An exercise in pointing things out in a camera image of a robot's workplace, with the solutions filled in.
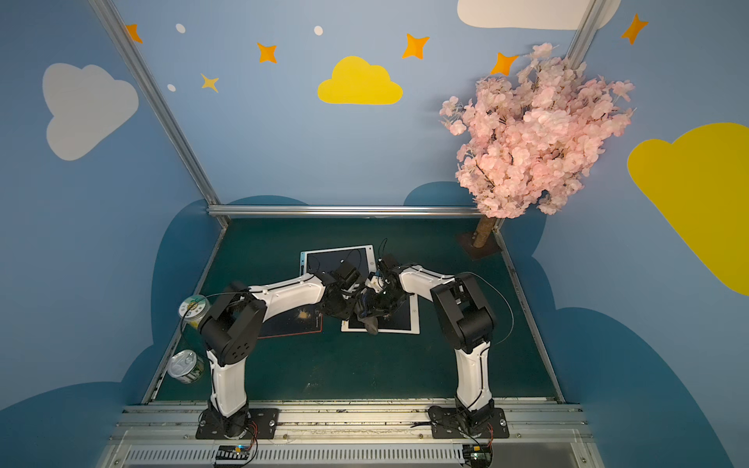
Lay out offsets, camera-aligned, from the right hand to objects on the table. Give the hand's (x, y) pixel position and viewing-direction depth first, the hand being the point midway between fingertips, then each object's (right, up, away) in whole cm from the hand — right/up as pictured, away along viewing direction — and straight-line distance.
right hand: (372, 312), depth 95 cm
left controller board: (-35, -32, -21) cm, 52 cm away
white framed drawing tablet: (+10, -2, -1) cm, 11 cm away
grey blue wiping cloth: (0, -2, -6) cm, 6 cm away
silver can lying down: (-51, -11, -16) cm, 55 cm away
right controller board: (+28, -32, -21) cm, 47 cm away
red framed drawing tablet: (-24, -2, -2) cm, 24 cm away
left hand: (-8, +1, 0) cm, 9 cm away
